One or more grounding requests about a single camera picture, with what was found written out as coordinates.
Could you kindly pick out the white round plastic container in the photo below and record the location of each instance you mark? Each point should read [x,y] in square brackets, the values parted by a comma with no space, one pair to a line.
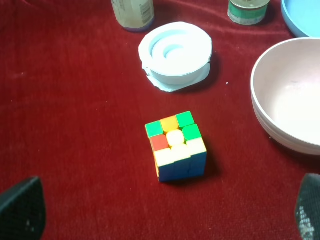
[176,56]

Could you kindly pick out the blue plate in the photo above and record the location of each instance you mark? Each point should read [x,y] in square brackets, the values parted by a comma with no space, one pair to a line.
[302,17]

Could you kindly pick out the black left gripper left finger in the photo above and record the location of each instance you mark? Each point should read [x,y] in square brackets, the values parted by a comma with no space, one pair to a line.
[23,211]

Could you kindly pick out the multicolour puzzle cube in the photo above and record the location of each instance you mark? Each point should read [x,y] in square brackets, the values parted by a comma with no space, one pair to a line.
[178,147]

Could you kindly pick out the small tin can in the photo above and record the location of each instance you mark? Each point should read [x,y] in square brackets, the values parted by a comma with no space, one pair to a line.
[247,12]

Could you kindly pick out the pink bowl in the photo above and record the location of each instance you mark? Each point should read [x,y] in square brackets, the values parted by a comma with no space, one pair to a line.
[285,93]

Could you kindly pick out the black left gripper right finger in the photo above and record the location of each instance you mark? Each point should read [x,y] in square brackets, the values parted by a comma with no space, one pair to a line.
[307,208]

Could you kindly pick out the purple-capped paper roll pack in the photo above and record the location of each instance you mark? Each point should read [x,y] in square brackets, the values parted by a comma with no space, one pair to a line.
[134,15]

